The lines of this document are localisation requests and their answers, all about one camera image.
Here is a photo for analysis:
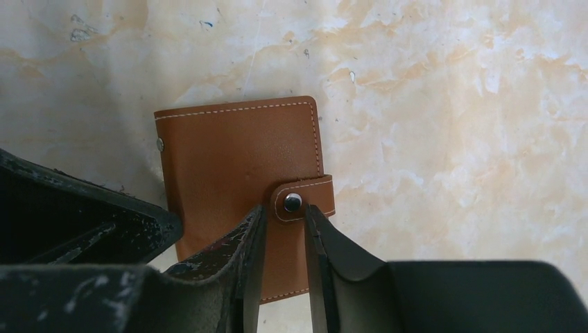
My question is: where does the brown leather card holder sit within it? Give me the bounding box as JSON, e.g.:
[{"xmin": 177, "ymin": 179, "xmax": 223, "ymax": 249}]
[{"xmin": 154, "ymin": 96, "xmax": 336, "ymax": 303}]

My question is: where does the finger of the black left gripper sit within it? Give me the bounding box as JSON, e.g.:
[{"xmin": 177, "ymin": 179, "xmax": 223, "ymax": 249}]
[{"xmin": 1, "ymin": 150, "xmax": 183, "ymax": 265}]

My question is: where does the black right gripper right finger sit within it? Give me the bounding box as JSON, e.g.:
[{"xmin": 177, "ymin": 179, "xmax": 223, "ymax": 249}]
[{"xmin": 305, "ymin": 205, "xmax": 587, "ymax": 332}]

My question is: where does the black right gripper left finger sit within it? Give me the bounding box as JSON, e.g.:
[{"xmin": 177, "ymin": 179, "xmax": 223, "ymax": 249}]
[{"xmin": 1, "ymin": 206, "xmax": 267, "ymax": 332}]

